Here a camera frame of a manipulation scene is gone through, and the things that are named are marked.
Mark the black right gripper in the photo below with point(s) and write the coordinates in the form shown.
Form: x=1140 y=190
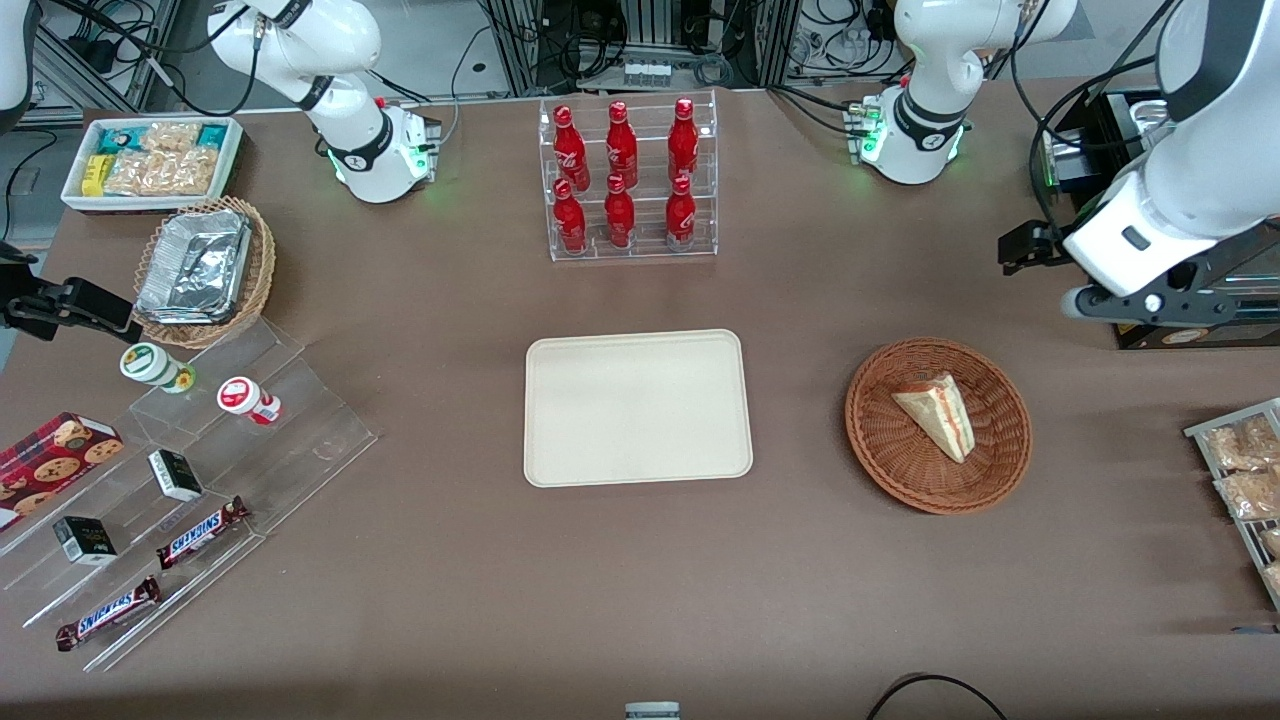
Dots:
x=28 y=308

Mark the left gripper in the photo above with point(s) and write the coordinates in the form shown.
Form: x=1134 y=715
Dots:
x=1040 y=248

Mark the triangular sandwich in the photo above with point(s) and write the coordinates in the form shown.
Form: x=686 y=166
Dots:
x=940 y=415

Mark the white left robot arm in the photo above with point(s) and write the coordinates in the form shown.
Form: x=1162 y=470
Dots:
x=930 y=60

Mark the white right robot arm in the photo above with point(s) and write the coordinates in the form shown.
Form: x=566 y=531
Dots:
x=345 y=45

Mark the aluminium foil tray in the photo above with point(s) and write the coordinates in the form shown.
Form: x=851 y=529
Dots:
x=195 y=265

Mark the light wicker basket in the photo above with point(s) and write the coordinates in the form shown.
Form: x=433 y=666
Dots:
x=262 y=270

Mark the round brown wicker basket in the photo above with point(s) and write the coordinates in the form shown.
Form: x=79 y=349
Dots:
x=900 y=460

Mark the cream rectangular tray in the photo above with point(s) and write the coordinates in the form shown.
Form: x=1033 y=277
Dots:
x=637 y=408

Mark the green lid cup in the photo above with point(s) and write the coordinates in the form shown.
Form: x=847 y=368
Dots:
x=148 y=363

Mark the white snack bin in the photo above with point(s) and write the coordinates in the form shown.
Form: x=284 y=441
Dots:
x=150 y=203

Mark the yellow snack packet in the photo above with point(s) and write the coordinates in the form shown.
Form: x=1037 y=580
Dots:
x=95 y=173

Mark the clear rice cracker packet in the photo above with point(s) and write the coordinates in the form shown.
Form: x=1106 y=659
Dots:
x=165 y=172

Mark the red cookie box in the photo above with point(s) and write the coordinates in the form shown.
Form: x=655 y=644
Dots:
x=50 y=465

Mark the red lid cup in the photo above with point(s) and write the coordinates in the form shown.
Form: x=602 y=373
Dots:
x=240 y=395

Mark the teal snack packet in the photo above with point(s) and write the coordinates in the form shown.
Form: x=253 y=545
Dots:
x=120 y=140

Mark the small black box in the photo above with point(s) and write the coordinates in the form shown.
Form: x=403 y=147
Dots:
x=85 y=540
x=175 y=475

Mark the black hot dog warmer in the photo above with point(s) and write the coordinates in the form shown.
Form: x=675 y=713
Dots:
x=1200 y=335

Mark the clear acrylic stepped shelf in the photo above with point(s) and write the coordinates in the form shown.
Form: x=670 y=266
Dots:
x=300 y=440

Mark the snickers bar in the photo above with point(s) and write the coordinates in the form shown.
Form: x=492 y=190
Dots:
x=200 y=533
x=108 y=613

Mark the red cola bottle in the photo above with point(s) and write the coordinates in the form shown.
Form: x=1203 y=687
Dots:
x=683 y=140
x=621 y=145
x=570 y=220
x=569 y=145
x=619 y=215
x=681 y=215

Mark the clear acrylic bottle rack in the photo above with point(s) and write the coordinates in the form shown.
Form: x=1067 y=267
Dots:
x=650 y=235

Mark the white power strip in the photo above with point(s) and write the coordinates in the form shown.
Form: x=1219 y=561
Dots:
x=646 y=73

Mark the small grey device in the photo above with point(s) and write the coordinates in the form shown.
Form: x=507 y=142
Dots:
x=652 y=711

